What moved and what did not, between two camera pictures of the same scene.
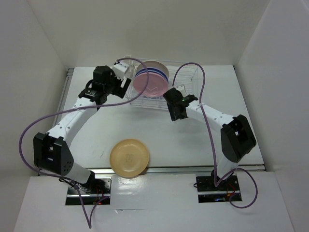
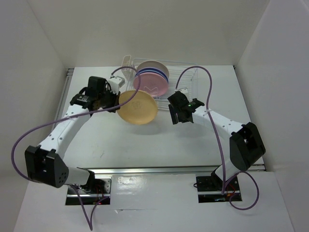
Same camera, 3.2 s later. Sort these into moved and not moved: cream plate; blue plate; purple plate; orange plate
Moved: orange plate
Not moved: cream plate; blue plate; purple plate
